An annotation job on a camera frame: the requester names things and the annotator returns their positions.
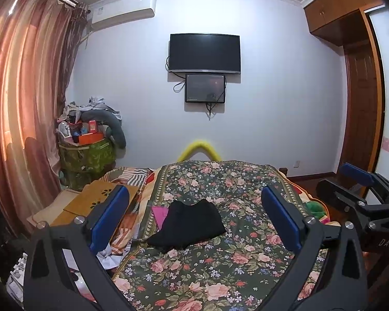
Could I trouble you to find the pink pants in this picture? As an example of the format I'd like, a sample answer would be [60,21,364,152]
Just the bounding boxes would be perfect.
[151,205,170,231]

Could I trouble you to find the black television cable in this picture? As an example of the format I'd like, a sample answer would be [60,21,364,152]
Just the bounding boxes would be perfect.
[165,56,186,93]

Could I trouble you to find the green bag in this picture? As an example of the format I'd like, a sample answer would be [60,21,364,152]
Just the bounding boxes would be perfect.
[58,137,117,191]

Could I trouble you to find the small black monitor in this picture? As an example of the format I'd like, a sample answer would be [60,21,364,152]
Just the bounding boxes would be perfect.
[185,74,227,104]

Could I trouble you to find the black monitor cable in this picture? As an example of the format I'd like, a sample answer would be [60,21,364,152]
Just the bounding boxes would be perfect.
[205,75,228,121]

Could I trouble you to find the pink curtain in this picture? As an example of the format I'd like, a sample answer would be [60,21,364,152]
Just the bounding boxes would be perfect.
[0,0,91,235]

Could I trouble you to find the black wall television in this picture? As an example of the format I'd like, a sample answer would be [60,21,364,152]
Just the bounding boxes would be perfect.
[168,33,241,74]

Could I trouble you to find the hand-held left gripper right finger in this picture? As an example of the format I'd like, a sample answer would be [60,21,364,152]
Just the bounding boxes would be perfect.
[261,186,369,311]

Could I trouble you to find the green red plush toy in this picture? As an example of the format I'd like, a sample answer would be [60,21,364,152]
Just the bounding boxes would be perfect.
[297,197,330,225]

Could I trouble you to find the wooden board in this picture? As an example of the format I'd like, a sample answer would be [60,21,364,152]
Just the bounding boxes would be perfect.
[50,181,144,228]

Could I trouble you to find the floral blanket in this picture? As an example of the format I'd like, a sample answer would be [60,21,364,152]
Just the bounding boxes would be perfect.
[112,160,332,311]

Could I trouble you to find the yellow plush item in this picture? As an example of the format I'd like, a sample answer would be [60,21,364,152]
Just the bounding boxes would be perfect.
[177,138,220,163]

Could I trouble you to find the striped cloth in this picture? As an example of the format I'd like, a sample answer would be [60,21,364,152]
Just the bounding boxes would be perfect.
[103,167,157,189]

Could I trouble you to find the wooden wardrobe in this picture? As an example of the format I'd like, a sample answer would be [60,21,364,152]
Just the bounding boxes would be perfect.
[303,0,387,177]

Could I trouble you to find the black pants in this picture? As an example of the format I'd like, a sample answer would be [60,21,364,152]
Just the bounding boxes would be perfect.
[146,199,227,254]

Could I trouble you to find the orange box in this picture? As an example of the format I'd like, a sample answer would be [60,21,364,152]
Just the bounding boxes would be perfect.
[77,131,104,146]

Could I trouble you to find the white air conditioner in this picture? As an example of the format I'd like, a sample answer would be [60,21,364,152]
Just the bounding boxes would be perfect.
[89,0,157,32]

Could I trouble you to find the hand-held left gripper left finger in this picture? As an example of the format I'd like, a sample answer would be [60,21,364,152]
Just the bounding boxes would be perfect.
[23,185,135,311]

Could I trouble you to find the wooden door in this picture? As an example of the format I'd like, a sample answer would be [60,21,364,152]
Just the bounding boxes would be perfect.
[344,44,380,183]

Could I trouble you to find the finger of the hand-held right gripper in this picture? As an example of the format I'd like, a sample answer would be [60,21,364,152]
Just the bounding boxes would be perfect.
[316,178,377,216]
[339,163,389,201]

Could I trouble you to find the pile of clothes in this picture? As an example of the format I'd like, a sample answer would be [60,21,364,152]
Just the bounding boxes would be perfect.
[57,95,128,150]

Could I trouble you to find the white crumpled cloth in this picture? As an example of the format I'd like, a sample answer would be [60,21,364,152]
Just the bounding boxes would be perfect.
[95,244,124,271]

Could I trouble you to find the small white fan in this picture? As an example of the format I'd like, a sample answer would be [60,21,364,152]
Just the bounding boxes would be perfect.
[56,122,72,139]

